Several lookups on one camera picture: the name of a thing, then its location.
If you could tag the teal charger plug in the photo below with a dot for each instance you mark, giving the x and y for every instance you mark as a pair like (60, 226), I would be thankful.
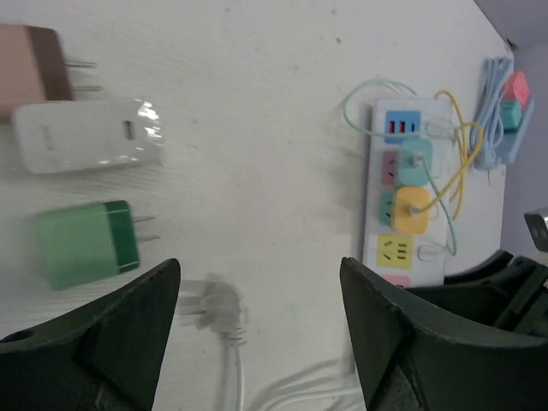
(414, 156)

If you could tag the yellow charger plug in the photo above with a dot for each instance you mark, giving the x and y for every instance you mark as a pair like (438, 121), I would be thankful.
(406, 214)

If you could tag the green charger plug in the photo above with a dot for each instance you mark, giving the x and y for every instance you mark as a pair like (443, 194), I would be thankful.
(82, 244)

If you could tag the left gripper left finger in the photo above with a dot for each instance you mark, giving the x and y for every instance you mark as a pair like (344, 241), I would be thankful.
(105, 355)

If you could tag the white charger plug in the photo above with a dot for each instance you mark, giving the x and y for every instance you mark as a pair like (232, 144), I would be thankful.
(68, 136)

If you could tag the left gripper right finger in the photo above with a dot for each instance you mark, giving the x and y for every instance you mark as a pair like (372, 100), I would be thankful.
(413, 355)

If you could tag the blue power strip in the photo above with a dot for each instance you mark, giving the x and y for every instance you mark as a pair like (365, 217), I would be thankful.
(500, 148)

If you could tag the teal cube adapter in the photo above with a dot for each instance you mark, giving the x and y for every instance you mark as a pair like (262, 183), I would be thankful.
(510, 114)

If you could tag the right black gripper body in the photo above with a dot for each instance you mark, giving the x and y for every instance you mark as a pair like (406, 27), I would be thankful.
(505, 292)

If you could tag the white power strip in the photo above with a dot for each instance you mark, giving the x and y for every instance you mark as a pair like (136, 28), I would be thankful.
(403, 259)

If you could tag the pink cube adapter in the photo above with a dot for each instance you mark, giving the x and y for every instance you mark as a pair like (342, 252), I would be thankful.
(516, 88)

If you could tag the pink brown charger plug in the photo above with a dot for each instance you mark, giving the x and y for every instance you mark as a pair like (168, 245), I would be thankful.
(34, 69)

